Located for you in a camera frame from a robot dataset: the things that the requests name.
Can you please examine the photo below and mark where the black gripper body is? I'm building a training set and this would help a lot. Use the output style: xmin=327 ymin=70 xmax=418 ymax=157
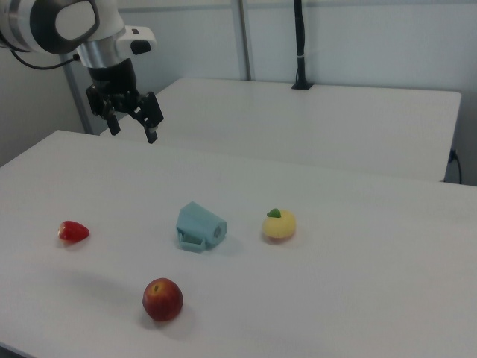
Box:
xmin=85 ymin=58 xmax=165 ymax=130

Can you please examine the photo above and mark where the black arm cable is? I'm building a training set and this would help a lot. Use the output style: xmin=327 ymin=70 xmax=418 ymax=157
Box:
xmin=10 ymin=48 xmax=81 ymax=71

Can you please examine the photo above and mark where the grey partition corner post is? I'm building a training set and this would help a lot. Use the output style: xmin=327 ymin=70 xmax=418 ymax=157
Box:
xmin=230 ymin=0 xmax=256 ymax=81

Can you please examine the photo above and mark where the red toy apple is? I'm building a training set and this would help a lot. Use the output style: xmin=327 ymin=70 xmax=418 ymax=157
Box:
xmin=142 ymin=277 xmax=184 ymax=322

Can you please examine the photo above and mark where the teal faceted plastic mug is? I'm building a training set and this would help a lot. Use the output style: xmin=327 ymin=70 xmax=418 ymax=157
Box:
xmin=174 ymin=201 xmax=227 ymax=253

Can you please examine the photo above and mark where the yellow toy fruit green leaf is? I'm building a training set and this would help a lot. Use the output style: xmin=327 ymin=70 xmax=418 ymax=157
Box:
xmin=262 ymin=208 xmax=297 ymax=239

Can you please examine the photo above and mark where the black pole stand with base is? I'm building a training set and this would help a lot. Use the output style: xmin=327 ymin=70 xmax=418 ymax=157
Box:
xmin=291 ymin=0 xmax=314 ymax=90

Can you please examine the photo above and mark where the grey partition end post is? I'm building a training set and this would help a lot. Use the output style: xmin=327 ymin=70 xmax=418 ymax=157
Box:
xmin=61 ymin=55 xmax=94 ymax=135

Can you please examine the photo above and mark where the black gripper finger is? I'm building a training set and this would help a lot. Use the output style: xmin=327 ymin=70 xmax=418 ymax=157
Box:
xmin=107 ymin=111 xmax=121 ymax=136
xmin=142 ymin=124 xmax=160 ymax=145

